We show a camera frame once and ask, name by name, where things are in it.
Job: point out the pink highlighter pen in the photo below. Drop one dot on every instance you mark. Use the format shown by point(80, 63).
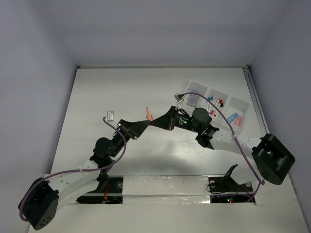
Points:
point(238, 121)

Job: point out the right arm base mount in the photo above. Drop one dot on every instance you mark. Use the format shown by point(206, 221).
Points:
point(223, 189)

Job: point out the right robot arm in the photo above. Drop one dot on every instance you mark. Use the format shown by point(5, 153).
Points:
point(267, 159)

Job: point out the orange highlighter pen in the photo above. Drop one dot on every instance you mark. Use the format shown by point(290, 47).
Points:
point(149, 116)

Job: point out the blue highlighter pen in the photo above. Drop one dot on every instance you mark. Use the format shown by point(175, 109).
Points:
point(232, 117)

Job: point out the black whiteboard marker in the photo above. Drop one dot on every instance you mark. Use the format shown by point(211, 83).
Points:
point(219, 107)

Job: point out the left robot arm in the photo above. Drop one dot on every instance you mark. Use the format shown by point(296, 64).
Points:
point(47, 195)

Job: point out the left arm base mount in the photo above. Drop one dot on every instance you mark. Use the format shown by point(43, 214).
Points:
point(108, 191)

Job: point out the white compartment organizer tray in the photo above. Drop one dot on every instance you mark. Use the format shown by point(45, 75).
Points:
point(231, 104)

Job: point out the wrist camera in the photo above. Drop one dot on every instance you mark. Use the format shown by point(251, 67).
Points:
point(179, 100)
point(110, 116)

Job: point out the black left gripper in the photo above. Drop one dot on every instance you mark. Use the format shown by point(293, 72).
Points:
point(135, 129)

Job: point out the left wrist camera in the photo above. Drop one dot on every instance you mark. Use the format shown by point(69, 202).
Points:
point(110, 116)

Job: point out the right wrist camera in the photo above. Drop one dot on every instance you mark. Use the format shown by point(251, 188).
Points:
point(179, 100)

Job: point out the paper clip jar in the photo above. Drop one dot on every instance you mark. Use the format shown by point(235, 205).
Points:
point(192, 101)
point(195, 91)

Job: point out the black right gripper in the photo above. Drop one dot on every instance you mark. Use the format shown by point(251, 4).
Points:
point(164, 122)

